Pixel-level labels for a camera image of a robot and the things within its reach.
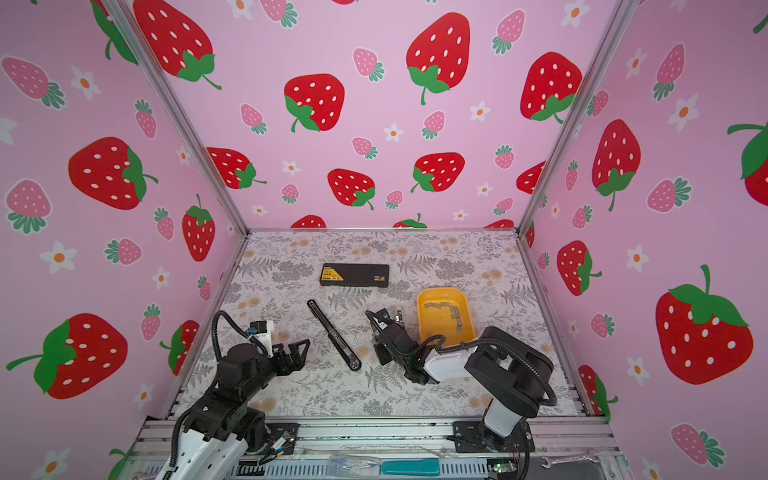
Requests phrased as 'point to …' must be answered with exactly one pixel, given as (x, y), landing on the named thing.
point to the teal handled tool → (412, 467)
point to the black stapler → (335, 339)
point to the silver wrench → (589, 455)
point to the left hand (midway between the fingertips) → (296, 343)
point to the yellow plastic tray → (444, 311)
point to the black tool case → (355, 275)
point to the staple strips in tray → (455, 312)
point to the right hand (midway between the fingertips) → (376, 337)
